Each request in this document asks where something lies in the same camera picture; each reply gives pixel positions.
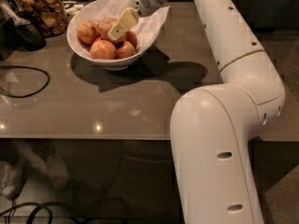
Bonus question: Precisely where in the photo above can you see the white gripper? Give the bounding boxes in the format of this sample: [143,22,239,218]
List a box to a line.
[107,0,162,40]

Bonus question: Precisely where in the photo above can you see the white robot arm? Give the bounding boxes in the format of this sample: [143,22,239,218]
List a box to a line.
[109,0,285,224]

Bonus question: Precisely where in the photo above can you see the red back right apple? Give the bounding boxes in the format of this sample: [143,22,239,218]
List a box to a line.
[126,30,137,48]

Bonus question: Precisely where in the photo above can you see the white ceramic bowl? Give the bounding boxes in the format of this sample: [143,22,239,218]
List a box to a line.
[66,0,167,69]

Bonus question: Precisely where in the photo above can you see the small white items behind bowl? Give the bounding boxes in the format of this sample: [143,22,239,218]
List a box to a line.
[64,1,84,16]

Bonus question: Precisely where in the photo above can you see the white paper sheet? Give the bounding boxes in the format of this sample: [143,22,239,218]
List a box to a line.
[95,0,169,51]

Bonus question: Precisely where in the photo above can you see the glass jar of chips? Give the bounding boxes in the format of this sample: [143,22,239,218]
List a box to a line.
[15,0,68,37]

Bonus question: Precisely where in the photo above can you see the black scoop with handle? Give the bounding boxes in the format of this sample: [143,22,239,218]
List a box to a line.
[0,0,46,51]

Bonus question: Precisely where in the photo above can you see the black cable on table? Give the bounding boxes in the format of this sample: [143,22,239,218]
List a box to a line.
[0,65,51,99]

